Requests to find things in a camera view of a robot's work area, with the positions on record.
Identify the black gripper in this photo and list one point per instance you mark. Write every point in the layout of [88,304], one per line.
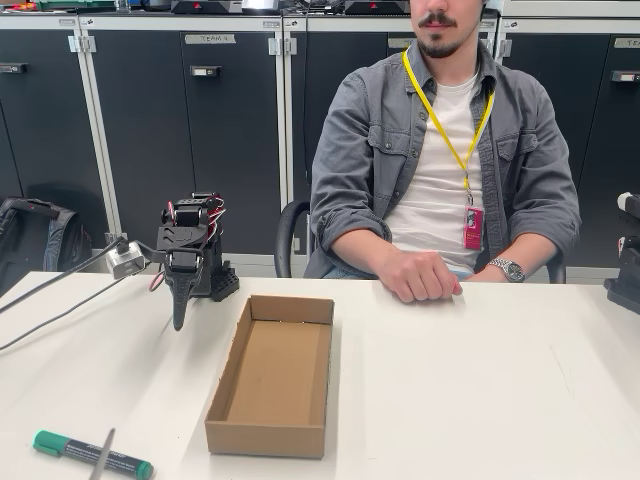
[181,263]

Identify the green permanent marker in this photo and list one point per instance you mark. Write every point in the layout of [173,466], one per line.
[75,450]

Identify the person's left forearm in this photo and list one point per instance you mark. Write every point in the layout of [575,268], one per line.
[537,255]

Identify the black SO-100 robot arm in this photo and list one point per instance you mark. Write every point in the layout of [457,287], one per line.
[220,270]

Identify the person's right forearm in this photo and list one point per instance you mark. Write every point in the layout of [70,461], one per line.
[367,257]

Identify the idle black robot arm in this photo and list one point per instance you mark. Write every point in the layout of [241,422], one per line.
[625,290]

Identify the person's right hand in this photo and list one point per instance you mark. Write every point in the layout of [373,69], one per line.
[420,277]

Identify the open cardboard box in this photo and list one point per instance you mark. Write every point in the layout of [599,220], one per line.
[272,380]

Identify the black office chair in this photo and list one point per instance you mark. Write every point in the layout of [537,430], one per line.
[287,230]

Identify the black backpack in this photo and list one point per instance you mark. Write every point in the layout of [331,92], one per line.
[35,240]

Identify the thin grey rod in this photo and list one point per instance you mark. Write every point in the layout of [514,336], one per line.
[102,452]

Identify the man in grey shirt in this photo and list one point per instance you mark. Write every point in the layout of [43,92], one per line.
[350,150]

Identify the team tape label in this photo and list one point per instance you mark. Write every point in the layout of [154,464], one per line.
[210,38]

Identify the black device with red logo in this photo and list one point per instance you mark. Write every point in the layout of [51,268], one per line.
[375,6]
[205,6]

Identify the pink id badge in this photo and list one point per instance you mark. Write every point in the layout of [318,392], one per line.
[473,230]

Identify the green storage box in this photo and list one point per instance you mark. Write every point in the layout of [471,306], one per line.
[75,4]

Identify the silver wristwatch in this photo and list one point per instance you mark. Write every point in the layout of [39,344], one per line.
[512,271]

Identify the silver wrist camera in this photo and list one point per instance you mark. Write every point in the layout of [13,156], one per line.
[125,260]

